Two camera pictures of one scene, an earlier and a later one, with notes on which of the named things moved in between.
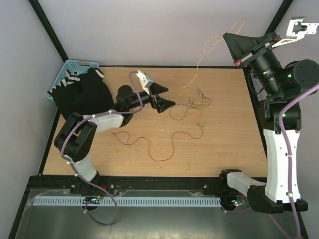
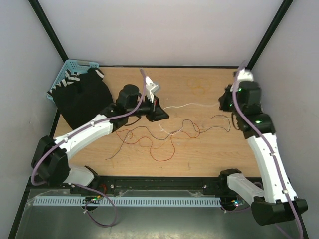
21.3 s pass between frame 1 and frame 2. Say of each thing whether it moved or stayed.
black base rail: stayed
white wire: moved
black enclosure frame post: stayed
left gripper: moved
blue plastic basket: stayed
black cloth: stayed
